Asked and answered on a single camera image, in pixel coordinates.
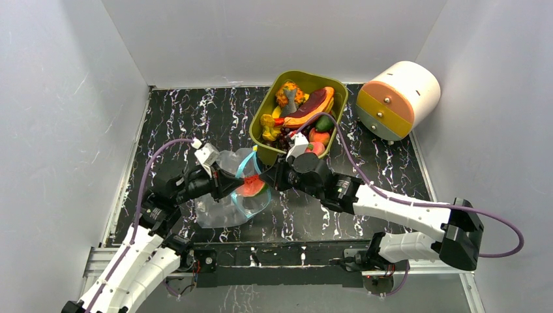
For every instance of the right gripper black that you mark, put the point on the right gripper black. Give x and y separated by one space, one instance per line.
282 177

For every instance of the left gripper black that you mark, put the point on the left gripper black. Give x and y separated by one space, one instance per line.
222 182

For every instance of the watermelon slice toy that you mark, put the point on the watermelon slice toy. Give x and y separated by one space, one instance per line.
252 186

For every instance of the clear zip top bag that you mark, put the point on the clear zip top bag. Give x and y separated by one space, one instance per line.
242 204

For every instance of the green avocado toy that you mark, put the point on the green avocado toy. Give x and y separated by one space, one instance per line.
324 123

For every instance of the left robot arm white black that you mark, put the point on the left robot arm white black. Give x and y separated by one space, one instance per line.
150 251

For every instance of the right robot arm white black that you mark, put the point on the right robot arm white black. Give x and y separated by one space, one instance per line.
441 231

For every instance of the olive green plastic bin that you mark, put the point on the olive green plastic bin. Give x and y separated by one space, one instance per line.
267 151

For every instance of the purple grape bunch toy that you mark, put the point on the purple grape bunch toy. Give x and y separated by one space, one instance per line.
283 141

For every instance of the peach toy with leaf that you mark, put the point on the peach toy with leaf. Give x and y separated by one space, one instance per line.
317 148

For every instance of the peach toy upper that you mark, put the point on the peach toy upper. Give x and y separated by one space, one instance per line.
321 137

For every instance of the grey fish toy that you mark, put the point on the grey fish toy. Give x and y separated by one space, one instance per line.
291 106

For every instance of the round pastel drawer cabinet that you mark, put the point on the round pastel drawer cabinet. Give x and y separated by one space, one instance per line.
393 103

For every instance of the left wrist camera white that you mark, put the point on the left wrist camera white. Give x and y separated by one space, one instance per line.
206 155

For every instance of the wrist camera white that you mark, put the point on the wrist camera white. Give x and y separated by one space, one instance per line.
206 155
298 145

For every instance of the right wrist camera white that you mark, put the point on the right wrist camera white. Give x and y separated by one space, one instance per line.
298 145

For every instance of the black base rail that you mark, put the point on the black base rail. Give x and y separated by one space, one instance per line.
293 263

